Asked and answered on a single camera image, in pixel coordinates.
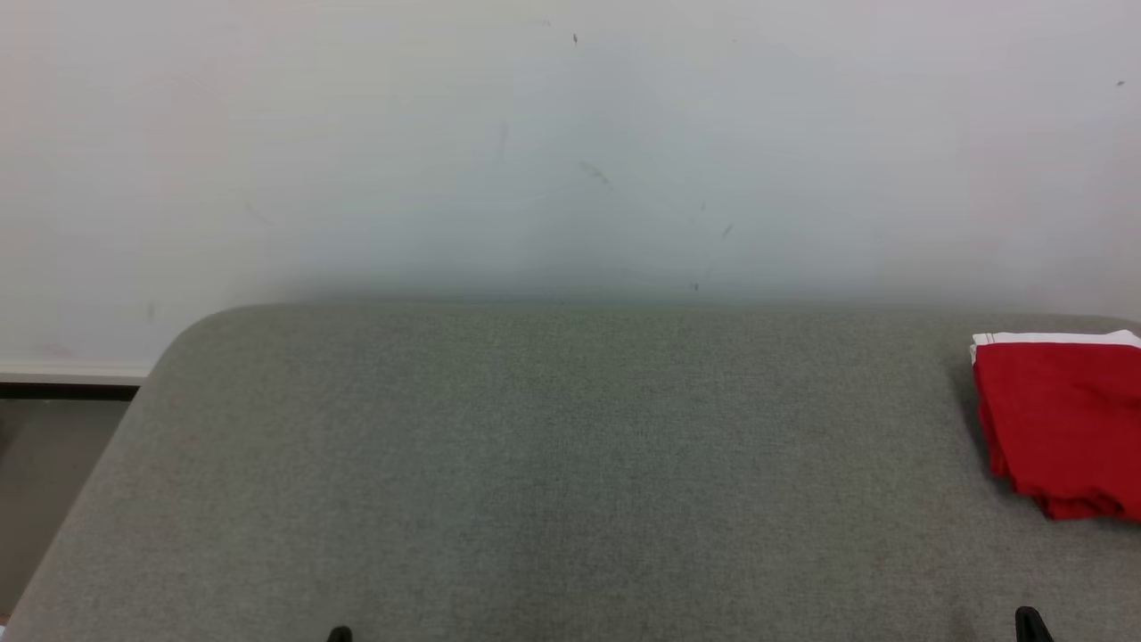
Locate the red garment with white trim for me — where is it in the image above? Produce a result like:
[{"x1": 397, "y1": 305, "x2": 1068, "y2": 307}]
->
[{"x1": 970, "y1": 330, "x2": 1141, "y2": 523}]

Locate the white baseboard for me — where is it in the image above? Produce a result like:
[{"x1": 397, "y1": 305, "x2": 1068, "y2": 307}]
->
[{"x1": 0, "y1": 361, "x2": 151, "y2": 386}]

